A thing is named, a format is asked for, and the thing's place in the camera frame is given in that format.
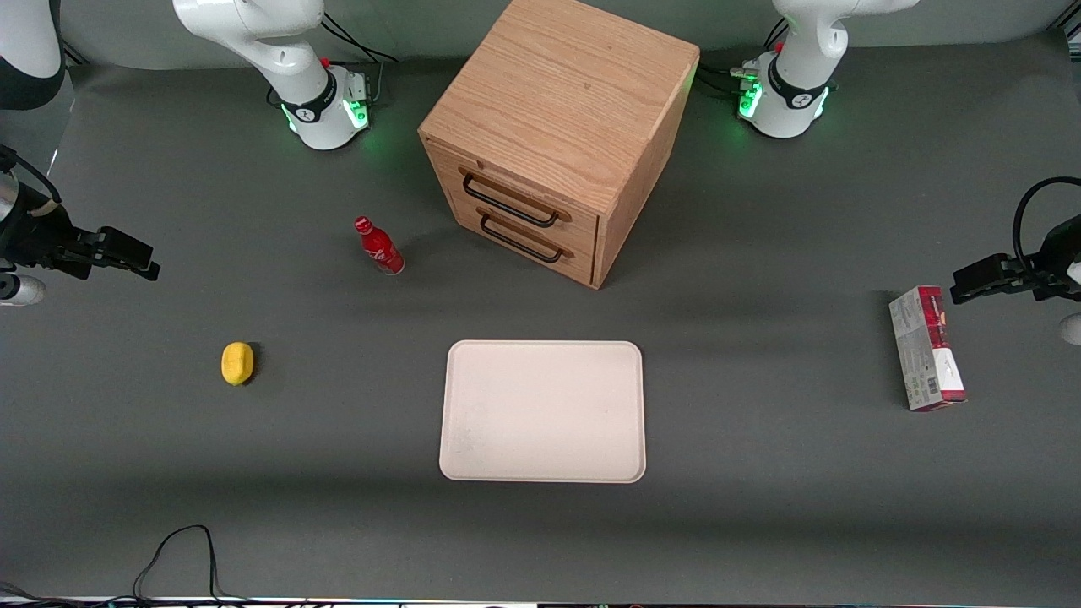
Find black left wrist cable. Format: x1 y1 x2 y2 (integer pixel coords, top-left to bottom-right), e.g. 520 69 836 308
1012 176 1081 275

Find black left arm base cable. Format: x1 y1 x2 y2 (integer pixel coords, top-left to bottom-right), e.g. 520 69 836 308
694 15 790 102

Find red and white carton box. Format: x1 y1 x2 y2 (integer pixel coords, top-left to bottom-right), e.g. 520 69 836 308
888 285 967 412

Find red coke bottle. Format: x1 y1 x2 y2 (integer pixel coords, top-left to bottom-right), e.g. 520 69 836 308
354 216 405 276

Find thin black table cable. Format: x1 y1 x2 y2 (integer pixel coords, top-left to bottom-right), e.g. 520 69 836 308
133 524 250 605

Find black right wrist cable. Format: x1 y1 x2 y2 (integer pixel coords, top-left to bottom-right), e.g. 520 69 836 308
0 145 62 208

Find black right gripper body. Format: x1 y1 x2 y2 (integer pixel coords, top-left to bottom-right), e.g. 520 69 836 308
0 198 92 280

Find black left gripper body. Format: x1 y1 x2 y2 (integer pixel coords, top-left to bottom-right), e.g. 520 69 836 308
1032 215 1081 302

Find black metal drawer handle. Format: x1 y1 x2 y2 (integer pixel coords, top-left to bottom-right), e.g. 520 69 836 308
478 211 565 264
460 169 561 229

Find yellow lemon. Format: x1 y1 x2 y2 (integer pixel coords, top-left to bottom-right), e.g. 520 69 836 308
221 341 255 387

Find black right arm base cable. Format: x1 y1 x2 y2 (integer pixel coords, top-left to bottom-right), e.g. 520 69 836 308
319 12 399 106

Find wooden drawer front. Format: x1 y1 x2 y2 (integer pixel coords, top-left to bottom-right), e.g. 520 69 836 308
446 187 599 290
425 139 601 254

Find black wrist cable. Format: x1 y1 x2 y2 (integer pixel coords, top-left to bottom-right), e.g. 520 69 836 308
1012 176 1081 275
0 145 62 208

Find wooden drawer cabinet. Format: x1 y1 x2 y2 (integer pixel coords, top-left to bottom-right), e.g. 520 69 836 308
418 0 701 290

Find cream plastic tray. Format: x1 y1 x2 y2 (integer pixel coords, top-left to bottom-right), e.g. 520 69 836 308
438 339 647 484

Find black arm base cable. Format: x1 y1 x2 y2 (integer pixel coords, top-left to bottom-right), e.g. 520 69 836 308
319 12 399 106
694 15 790 102

